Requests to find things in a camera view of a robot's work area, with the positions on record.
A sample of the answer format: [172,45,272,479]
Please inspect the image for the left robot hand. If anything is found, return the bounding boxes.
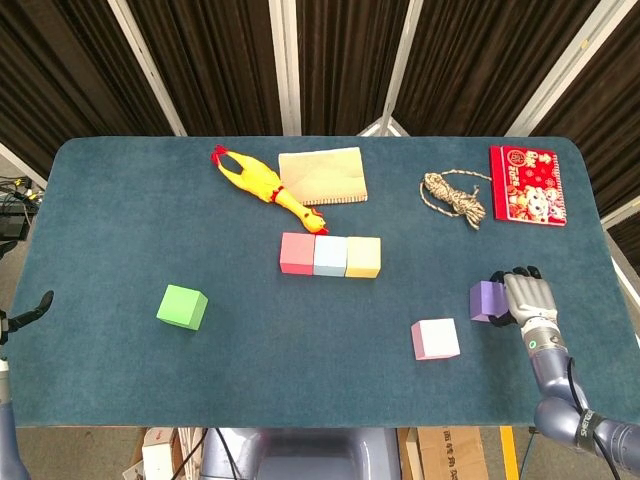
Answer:
[0,239,55,346]

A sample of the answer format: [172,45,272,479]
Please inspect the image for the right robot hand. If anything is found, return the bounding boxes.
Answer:
[488,265,560,331]

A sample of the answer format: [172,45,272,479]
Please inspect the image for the purple foam cube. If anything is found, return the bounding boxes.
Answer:
[468,280,511,323]

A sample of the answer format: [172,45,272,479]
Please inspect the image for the yellow foam cube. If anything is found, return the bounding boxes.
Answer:
[344,236,382,280]

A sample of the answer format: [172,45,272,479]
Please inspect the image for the red foam cube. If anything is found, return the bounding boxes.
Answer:
[278,232,317,276]

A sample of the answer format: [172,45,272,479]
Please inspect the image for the black device box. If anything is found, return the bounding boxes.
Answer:
[0,214,30,241]

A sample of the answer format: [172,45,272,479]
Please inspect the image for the pink foam cube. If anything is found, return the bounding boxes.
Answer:
[410,317,461,361]

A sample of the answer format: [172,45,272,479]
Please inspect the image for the red festive spiral calendar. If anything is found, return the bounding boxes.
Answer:
[488,144,569,228]

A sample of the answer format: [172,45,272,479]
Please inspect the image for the green foam cube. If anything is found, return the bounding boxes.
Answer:
[155,284,209,332]

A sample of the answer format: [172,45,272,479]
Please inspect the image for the brown cardboard box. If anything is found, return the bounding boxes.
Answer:
[417,426,490,480]

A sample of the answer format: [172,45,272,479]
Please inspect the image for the white cardboard box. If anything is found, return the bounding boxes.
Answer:
[141,427,181,480]

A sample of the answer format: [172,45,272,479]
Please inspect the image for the light wooden board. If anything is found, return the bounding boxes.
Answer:
[397,427,424,480]

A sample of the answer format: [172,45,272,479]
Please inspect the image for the light blue foam cube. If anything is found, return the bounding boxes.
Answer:
[313,235,349,278]

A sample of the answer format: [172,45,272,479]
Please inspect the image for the dark brown curtain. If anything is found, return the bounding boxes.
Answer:
[394,0,601,137]
[124,0,284,137]
[0,0,174,169]
[295,0,412,137]
[529,0,640,216]

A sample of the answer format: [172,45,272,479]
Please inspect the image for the teal felt table cloth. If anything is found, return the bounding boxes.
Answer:
[0,135,640,429]

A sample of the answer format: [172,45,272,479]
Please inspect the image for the yellow spiral notebook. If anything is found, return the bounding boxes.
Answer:
[277,146,369,207]

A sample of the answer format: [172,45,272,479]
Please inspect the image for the yellow rubber chicken toy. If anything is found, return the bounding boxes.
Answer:
[210,144,330,236]

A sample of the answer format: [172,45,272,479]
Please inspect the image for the grey-blue robot torso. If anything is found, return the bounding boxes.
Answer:
[199,427,402,480]

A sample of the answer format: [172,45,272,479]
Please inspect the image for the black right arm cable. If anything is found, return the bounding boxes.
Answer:
[564,357,621,480]

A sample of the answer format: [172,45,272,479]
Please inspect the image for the tangled floor cables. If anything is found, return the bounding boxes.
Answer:
[0,174,47,217]

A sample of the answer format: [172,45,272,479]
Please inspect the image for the white frame post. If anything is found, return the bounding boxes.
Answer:
[356,0,426,137]
[107,0,189,137]
[504,0,621,137]
[599,206,640,232]
[0,142,49,189]
[268,0,303,137]

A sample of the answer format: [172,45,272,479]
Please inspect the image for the coiled beige rope bundle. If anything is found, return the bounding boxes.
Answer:
[419,168,494,231]

